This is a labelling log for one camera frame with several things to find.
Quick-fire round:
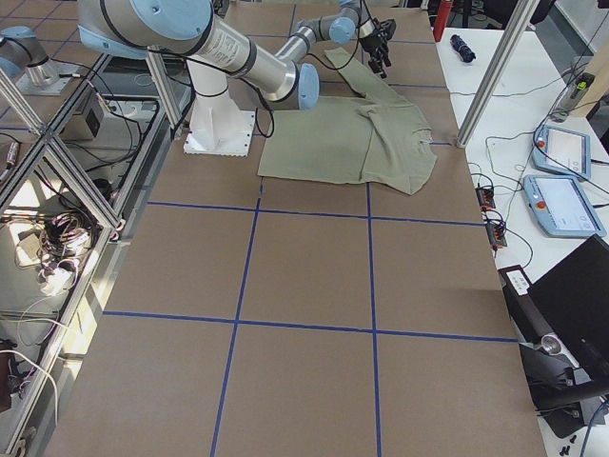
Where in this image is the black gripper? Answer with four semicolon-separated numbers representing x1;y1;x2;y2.
360;34;391;77

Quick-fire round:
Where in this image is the olive green long-sleeve shirt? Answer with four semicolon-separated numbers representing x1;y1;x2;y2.
258;48;437;195

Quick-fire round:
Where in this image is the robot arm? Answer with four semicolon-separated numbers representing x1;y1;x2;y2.
1;26;80;96
77;0;397;109

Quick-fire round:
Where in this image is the dark blue folded umbrella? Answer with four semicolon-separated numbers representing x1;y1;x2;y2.
450;34;476;64

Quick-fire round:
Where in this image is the orange circuit board module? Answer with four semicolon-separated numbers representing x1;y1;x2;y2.
475;187;496;211

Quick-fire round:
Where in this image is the far blue teach pendant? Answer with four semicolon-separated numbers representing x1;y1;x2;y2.
533;125;591;180

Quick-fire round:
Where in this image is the blue teach pendant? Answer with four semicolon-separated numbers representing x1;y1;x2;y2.
533;125;591;180
522;175;607;239

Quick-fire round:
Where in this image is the near blue teach pendant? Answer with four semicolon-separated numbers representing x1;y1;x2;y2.
522;175;607;239

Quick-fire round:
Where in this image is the black laptop computer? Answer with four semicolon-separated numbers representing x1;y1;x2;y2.
499;235;608;438

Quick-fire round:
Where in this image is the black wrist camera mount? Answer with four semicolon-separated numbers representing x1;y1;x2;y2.
373;18;397;41

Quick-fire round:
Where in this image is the aluminium frame post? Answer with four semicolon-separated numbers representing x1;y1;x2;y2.
456;0;540;149

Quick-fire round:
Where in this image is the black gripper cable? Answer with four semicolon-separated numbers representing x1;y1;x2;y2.
254;47;334;140

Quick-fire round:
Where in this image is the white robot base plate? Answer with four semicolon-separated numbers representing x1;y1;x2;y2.
184;109;254;157

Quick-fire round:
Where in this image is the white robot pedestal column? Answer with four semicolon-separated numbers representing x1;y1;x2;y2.
185;56;239;149

